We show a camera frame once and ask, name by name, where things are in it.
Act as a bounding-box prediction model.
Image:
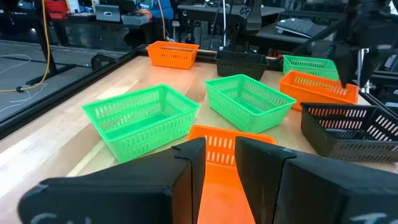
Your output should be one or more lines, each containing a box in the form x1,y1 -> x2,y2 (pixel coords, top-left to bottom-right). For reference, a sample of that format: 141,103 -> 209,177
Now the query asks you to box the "black rounded rail clamp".
91,52 -> 121,72

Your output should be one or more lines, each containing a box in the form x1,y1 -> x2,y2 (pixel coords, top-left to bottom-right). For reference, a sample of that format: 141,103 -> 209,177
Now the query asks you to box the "red box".
43,0 -> 68,20

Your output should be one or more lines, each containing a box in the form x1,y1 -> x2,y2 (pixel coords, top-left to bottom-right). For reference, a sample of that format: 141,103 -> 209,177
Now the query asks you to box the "flat grey box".
121,11 -> 150,26

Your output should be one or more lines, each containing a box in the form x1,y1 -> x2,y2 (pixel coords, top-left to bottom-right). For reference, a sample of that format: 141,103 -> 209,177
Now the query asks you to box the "green plastic slotted basket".
204,73 -> 297,134
81,83 -> 200,164
282,54 -> 340,82

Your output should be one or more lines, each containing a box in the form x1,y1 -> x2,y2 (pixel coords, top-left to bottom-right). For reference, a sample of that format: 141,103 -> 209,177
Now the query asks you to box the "orange plastic slotted basket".
279,70 -> 359,112
146,40 -> 200,70
186,124 -> 277,224

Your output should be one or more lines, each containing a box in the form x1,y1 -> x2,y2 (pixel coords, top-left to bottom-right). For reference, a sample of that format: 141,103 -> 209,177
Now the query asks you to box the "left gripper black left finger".
17,137 -> 207,224

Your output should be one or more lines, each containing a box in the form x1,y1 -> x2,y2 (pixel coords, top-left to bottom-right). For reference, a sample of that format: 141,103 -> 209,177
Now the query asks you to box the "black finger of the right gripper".
360,48 -> 381,80
334,43 -> 360,89

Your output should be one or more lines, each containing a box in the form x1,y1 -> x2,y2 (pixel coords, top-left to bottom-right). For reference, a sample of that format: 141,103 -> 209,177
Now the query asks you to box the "yellow cable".
156,0 -> 168,40
0,0 -> 52,93

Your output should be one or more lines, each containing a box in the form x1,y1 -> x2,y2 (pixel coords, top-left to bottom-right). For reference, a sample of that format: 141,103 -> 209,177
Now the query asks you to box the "black floor stand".
24,0 -> 78,86

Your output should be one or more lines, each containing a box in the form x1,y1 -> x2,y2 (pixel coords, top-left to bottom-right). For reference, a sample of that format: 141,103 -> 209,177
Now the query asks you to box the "black plastic slotted basket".
215,49 -> 269,81
300,102 -> 398,163

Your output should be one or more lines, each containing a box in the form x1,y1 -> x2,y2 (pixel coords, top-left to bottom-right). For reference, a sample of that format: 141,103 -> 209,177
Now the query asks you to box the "white floor cable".
0,83 -> 48,114

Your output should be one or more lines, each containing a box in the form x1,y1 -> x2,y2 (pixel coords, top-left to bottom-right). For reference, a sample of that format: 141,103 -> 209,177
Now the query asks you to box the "grey case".
95,4 -> 121,23

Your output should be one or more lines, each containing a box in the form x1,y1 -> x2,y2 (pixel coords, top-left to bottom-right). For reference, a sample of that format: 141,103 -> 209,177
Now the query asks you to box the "grey desk top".
177,3 -> 285,17

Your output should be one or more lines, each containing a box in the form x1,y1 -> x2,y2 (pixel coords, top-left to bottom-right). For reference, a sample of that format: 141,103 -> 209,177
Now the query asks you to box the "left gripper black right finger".
234,136 -> 398,224

